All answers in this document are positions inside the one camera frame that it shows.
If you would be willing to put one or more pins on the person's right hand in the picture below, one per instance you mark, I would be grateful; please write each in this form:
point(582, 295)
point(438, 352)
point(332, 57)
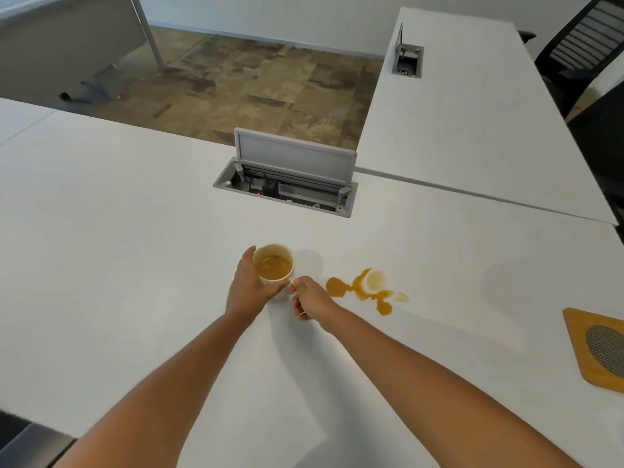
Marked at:
point(314, 299)

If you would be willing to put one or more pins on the person's left hand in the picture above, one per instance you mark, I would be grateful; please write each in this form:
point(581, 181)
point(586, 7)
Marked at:
point(246, 292)

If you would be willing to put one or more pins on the person's left thumb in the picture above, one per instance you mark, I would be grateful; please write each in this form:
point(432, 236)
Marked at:
point(248, 258)

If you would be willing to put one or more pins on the person's right thumb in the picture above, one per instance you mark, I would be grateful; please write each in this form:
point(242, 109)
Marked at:
point(301, 282)

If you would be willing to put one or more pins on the white cup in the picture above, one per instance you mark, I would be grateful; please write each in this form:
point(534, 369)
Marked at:
point(279, 287)

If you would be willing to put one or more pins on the person's left forearm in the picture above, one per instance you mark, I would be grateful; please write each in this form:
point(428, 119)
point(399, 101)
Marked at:
point(170, 394)

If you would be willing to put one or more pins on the person's right forearm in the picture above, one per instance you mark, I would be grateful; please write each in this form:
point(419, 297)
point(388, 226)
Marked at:
point(438, 394)

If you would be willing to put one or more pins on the brown tea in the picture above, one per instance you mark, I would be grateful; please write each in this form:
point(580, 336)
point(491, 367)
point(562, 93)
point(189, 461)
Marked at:
point(274, 268)

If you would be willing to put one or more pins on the brown tea spill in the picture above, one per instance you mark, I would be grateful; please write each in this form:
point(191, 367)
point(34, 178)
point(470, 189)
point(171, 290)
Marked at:
point(363, 287)

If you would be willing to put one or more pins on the black plug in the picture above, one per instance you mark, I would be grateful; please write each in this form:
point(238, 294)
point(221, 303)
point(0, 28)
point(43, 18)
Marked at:
point(267, 188)

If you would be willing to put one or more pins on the grey desk with metal leg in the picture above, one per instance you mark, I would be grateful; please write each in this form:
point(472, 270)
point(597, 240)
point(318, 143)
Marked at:
point(63, 43)

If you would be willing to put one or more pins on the grey chair armrest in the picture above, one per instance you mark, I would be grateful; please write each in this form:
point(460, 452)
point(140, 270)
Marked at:
point(29, 443)

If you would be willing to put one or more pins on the dark office chair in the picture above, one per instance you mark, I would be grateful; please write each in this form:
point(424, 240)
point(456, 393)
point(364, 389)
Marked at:
point(597, 146)

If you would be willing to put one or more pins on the black mesh office chair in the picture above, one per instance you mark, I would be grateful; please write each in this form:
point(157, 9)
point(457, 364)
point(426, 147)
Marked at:
point(575, 48)

